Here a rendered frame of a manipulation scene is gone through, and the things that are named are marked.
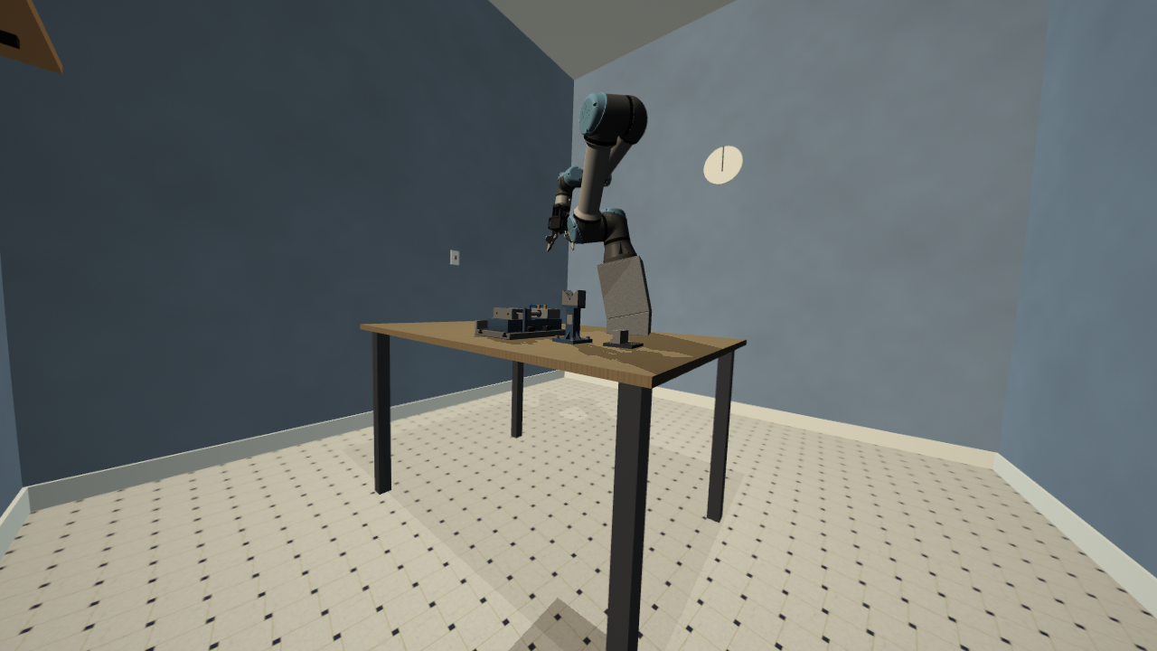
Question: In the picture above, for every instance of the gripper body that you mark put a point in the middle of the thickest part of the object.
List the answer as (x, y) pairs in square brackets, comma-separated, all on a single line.
[(559, 224)]

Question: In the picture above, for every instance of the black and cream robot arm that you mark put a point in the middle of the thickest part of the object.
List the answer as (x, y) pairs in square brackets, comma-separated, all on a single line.
[(609, 122)]

